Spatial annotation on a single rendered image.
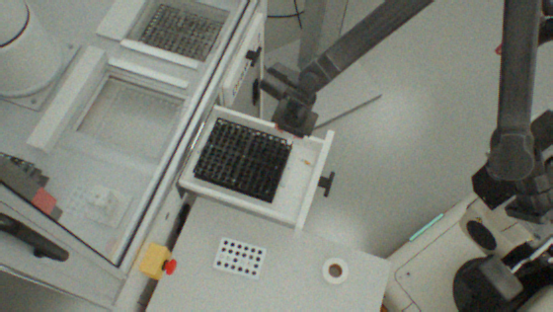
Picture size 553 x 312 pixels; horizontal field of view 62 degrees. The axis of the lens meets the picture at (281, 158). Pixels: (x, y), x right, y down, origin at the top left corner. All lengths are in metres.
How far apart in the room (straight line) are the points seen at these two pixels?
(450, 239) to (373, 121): 0.76
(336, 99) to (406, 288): 1.02
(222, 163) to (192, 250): 0.25
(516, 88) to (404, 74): 1.70
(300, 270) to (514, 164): 0.63
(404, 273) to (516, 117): 1.04
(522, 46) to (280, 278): 0.80
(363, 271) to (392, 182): 1.01
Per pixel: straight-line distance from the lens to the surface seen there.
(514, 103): 0.94
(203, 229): 1.33
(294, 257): 1.30
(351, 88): 2.43
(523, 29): 0.90
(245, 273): 1.25
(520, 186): 1.01
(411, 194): 2.28
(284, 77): 1.02
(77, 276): 0.90
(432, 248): 1.92
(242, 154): 1.25
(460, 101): 2.61
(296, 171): 1.30
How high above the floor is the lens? 2.03
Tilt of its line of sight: 65 degrees down
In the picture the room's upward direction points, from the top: 6 degrees clockwise
